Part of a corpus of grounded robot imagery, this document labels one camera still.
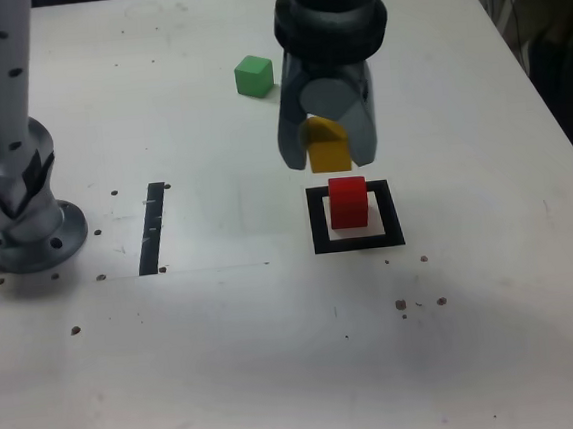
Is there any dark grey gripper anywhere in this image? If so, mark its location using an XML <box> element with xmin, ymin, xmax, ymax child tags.
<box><xmin>269</xmin><ymin>46</ymin><xmax>382</xmax><ymax>174</ymax></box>

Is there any yellow cube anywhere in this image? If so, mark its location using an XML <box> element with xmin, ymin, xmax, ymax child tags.
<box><xmin>298</xmin><ymin>113</ymin><xmax>354</xmax><ymax>176</ymax></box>

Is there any red cube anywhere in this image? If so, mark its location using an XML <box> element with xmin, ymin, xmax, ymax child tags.
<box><xmin>326</xmin><ymin>174</ymin><xmax>371</xmax><ymax>232</ymax></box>

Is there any green cube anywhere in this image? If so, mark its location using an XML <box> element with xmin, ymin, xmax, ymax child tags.
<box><xmin>232</xmin><ymin>53</ymin><xmax>276</xmax><ymax>100</ymax></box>

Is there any black tape square outline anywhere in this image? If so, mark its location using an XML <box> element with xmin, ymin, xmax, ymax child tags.
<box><xmin>304</xmin><ymin>177</ymin><xmax>407</xmax><ymax>256</ymax></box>

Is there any black tape strip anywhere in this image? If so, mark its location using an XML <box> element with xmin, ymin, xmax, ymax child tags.
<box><xmin>130</xmin><ymin>181</ymin><xmax>172</xmax><ymax>278</ymax></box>

